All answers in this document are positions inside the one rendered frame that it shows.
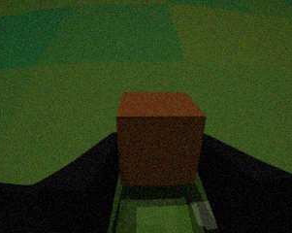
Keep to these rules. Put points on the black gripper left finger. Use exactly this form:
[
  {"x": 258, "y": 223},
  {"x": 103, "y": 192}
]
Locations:
[{"x": 78, "y": 198}]

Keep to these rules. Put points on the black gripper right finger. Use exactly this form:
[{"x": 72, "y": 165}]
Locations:
[{"x": 246, "y": 194}]

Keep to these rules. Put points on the reddish-brown cube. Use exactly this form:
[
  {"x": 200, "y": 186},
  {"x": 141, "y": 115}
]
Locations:
[{"x": 159, "y": 138}]

